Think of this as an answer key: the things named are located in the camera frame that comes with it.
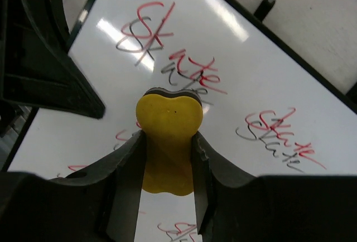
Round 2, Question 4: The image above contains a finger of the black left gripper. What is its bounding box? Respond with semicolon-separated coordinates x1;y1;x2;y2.
1;0;105;119

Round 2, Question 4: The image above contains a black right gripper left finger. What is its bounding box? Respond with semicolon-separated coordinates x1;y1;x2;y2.
1;131;146;241

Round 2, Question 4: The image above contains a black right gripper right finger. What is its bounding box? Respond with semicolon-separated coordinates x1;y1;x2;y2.
191;133;356;241

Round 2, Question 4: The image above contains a white dry-erase whiteboard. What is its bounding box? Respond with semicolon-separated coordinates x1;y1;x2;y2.
1;0;356;241

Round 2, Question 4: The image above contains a yellow bone-shaped eraser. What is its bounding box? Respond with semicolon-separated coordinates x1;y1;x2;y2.
136;88;203;196

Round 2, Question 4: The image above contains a folding metal easel stand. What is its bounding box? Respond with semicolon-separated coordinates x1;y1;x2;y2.
253;0;276;22

